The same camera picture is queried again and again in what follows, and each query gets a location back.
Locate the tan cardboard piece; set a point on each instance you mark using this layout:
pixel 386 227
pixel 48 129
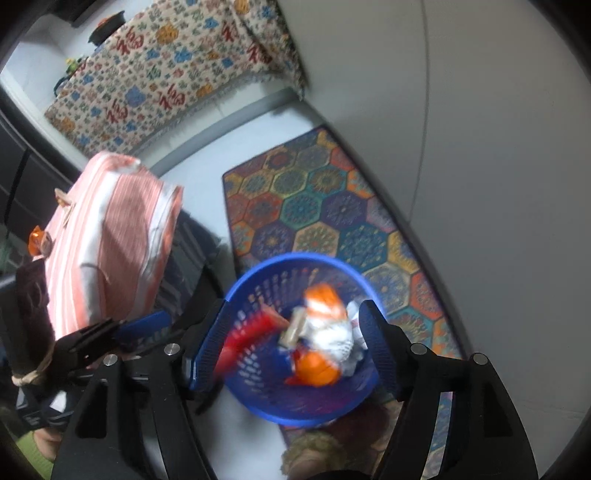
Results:
pixel 293 327

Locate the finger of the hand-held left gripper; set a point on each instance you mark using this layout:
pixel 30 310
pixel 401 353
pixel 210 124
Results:
pixel 143 323

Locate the red foil wrapper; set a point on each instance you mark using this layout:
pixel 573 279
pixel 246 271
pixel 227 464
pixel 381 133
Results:
pixel 244 341

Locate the printed floral cloth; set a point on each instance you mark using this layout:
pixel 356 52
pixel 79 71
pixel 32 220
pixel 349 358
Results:
pixel 161 74

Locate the orange white snack packet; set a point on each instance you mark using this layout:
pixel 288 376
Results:
pixel 328 332

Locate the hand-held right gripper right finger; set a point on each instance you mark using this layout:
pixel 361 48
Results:
pixel 376 346

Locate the person's left hand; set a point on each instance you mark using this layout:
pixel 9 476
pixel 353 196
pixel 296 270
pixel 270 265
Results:
pixel 46 445

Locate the blue plastic basket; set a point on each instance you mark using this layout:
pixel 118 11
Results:
pixel 258 397

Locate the person's left forearm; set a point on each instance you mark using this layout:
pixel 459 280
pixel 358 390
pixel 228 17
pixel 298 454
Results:
pixel 23 461

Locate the pink striped tablecloth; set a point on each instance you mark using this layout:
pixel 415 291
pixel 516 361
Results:
pixel 124 230

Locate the beige wrapper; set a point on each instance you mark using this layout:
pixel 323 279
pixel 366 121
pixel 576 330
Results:
pixel 64 203

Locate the green yellow toy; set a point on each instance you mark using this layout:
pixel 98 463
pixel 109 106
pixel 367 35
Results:
pixel 69 74

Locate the colourful hexagon pattern rug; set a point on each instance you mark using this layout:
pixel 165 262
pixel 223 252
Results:
pixel 323 207

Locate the black bowl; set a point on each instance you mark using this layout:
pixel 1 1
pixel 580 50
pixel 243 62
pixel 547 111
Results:
pixel 106 27

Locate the orange wrapper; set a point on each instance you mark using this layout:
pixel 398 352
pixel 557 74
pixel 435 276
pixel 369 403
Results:
pixel 39 242

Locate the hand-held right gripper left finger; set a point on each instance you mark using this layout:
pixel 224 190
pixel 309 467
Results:
pixel 210 350

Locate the furry brown slipper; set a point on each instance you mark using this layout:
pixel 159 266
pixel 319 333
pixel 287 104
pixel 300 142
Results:
pixel 323 452

